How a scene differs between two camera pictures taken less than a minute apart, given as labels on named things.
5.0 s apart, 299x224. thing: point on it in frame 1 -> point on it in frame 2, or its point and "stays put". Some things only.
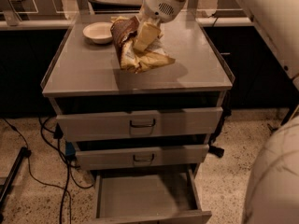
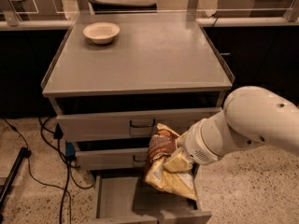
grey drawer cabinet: x=155 y=122 stays put
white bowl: x=99 y=32 stays put
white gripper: x=157 y=6 -> x=194 y=146
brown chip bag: x=130 y=56 -> x=162 y=143
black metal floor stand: x=24 y=152 stays put
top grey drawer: x=139 y=124 stays put
